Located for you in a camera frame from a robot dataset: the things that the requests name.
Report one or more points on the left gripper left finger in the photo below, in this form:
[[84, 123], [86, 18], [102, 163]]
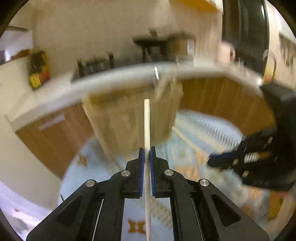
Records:
[[95, 210]]

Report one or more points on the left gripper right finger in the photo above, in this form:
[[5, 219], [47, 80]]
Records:
[[199, 210]]

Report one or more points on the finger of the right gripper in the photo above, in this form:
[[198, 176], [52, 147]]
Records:
[[224, 160]]

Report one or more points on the wooden chopstick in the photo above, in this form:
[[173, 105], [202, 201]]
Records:
[[147, 169]]

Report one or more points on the blue patterned table mat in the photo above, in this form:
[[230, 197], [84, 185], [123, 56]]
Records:
[[194, 137]]

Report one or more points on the beige plastic utensil basket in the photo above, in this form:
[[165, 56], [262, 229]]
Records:
[[117, 118]]

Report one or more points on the chrome sink faucet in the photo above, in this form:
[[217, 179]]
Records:
[[270, 62]]

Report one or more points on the white electric kettle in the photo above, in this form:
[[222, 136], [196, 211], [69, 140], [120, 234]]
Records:
[[226, 53]]

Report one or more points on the black wok with lid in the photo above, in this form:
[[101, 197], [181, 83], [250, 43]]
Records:
[[154, 48]]

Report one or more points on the dark window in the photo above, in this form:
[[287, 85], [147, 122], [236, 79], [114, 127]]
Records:
[[246, 27]]

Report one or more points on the large soy sauce bottle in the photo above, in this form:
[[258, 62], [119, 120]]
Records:
[[43, 70]]

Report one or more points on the black gas stove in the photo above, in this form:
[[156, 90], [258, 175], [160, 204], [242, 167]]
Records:
[[93, 66]]

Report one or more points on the dark soy sauce bottle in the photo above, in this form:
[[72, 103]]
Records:
[[35, 73]]

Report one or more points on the white and orange wall cabinet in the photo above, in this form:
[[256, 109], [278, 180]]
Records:
[[202, 6]]

